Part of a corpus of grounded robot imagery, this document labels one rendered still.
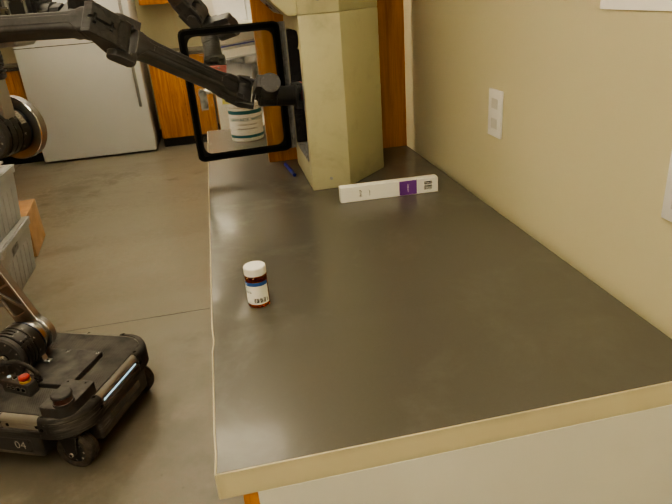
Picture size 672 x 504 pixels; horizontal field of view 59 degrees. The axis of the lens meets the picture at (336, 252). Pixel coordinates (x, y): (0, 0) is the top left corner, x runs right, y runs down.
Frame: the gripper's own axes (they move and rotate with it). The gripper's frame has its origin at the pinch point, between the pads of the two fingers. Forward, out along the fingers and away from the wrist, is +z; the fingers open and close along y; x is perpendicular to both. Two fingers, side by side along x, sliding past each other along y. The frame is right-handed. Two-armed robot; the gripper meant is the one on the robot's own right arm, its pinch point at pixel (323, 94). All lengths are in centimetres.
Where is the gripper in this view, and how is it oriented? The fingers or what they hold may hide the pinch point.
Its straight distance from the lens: 183.3
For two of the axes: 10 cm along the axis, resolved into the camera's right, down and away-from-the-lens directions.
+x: 0.0, 9.3, 3.7
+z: 9.7, -1.0, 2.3
